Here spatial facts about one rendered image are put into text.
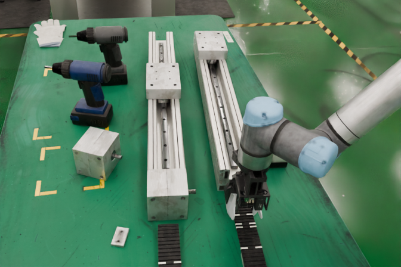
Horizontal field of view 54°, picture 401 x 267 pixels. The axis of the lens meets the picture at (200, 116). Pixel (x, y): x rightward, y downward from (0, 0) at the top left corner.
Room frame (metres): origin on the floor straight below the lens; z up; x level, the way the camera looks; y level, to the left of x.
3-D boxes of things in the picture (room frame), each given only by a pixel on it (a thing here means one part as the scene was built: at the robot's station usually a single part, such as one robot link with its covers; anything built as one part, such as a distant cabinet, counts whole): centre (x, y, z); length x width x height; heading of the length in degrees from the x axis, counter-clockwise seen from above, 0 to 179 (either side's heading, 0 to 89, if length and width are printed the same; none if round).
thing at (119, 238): (0.56, 0.17, 0.78); 0.05 x 0.03 x 0.01; 175
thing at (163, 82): (1.11, 0.13, 0.87); 0.16 x 0.11 x 0.07; 8
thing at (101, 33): (1.23, 0.37, 0.89); 0.20 x 0.08 x 0.22; 104
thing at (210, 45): (1.38, -0.02, 0.87); 0.16 x 0.11 x 0.07; 8
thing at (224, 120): (1.14, -0.05, 0.82); 0.80 x 0.10 x 0.09; 8
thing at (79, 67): (1.00, 0.38, 0.89); 0.20 x 0.08 x 0.22; 87
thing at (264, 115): (0.63, -0.13, 1.10); 0.09 x 0.08 x 0.11; 52
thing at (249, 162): (0.63, -0.13, 1.02); 0.08 x 0.08 x 0.05
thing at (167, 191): (0.67, 0.06, 0.83); 0.12 x 0.09 x 0.10; 98
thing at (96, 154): (0.80, 0.27, 0.83); 0.11 x 0.10 x 0.10; 77
